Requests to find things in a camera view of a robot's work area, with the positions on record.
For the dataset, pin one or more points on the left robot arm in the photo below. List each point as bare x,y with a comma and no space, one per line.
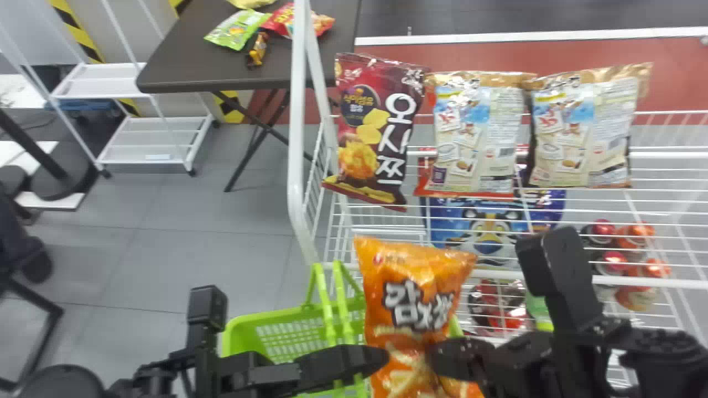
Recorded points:
66,384

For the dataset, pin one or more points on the yellow snack packet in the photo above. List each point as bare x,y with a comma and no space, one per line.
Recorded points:
251,3

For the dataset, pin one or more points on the black chair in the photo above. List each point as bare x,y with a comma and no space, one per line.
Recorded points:
22,254

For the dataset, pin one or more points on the orange snack packet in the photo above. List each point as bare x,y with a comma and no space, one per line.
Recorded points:
412,298

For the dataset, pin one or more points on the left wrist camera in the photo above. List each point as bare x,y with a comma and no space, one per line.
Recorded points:
207,308

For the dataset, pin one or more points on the red noodle cup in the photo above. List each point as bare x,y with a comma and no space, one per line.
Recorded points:
498,312

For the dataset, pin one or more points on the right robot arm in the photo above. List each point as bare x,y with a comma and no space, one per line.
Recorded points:
661,359

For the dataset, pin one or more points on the dark side table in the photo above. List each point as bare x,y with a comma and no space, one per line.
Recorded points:
221,61

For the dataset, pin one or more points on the green snack packet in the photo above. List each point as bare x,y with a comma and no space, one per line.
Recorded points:
237,29

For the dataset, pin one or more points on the green basket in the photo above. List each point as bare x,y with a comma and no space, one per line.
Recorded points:
276,337

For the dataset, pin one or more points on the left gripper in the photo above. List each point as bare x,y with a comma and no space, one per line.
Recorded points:
257,373

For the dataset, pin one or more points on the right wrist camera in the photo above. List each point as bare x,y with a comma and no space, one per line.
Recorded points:
558,271

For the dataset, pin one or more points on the dark red snack packet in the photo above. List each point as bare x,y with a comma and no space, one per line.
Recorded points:
376,132

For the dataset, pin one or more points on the red can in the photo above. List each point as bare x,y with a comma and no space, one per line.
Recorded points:
636,298
611,262
652,269
600,231
636,235

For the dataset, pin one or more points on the small brown snack packet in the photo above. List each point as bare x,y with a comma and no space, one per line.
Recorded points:
257,50

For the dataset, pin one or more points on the green bottle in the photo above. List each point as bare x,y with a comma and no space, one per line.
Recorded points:
537,312

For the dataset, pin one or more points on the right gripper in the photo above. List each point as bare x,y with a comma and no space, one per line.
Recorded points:
522,367

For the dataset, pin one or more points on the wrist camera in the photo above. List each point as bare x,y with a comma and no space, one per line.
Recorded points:
207,308
558,271

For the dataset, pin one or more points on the yellow black striped post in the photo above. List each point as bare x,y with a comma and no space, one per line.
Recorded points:
77,33

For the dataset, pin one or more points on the gold snack packet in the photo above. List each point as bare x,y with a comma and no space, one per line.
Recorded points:
481,132
586,132

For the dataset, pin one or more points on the blue cereal bag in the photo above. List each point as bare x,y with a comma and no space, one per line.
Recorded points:
489,232

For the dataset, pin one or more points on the white shelf trolley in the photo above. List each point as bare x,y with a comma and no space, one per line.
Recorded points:
149,138

